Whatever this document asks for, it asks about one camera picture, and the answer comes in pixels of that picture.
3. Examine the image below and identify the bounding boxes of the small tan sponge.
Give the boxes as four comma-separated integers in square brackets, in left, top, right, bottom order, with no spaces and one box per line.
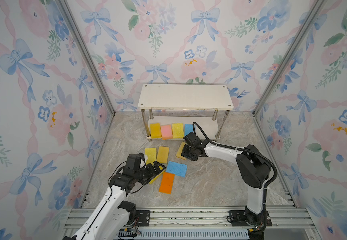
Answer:
[175,142,186,160]

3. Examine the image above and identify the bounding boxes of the orange sponge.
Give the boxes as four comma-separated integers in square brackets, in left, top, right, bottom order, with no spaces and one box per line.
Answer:
[159,172,175,194]

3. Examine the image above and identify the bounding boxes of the tan yellow sponge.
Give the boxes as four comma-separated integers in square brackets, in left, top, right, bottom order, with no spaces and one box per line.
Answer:
[156,146,169,164]

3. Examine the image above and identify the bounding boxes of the blue sponge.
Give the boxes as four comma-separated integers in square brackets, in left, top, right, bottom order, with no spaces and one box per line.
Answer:
[166,161,187,178]
[184,124,193,136]

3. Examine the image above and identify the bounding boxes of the yellow porous sponge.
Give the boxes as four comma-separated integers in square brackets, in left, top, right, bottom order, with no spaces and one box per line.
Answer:
[172,123,184,139]

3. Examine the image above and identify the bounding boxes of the pink sponge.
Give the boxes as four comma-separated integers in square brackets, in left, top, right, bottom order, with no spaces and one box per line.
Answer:
[160,125,173,140]

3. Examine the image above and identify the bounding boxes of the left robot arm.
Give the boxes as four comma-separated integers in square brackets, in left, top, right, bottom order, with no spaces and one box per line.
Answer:
[63,153,166,240]

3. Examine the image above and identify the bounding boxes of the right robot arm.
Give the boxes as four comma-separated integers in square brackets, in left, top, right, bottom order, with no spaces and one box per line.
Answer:
[181,132,273,230]

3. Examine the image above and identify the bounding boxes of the white two-tier shelf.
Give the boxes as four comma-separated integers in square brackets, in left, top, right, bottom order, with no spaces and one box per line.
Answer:
[138,84,233,141]

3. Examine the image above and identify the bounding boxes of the pale yellow sponge far left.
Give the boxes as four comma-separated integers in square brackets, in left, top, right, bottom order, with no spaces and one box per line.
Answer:
[144,148,157,165]

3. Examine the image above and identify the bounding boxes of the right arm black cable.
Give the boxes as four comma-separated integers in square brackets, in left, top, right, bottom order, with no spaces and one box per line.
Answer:
[192,121,278,193]

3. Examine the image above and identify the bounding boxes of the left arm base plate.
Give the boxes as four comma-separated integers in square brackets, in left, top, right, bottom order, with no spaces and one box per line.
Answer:
[125,210,151,227]

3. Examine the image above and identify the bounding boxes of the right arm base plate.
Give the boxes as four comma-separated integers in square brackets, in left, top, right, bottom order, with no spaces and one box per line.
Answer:
[226,210,273,232]

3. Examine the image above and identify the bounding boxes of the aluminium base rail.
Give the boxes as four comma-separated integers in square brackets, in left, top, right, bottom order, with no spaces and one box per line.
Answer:
[56,191,321,240]

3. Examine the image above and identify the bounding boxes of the left aluminium corner post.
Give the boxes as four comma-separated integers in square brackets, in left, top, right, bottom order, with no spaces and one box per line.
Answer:
[55,0,115,118]

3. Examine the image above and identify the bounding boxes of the aluminium corner post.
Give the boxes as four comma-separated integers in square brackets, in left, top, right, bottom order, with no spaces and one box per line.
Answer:
[55,0,115,118]
[252,0,326,117]

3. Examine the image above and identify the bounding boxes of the right aluminium corner post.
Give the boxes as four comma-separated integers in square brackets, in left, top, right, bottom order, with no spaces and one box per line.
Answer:
[252,0,326,117]

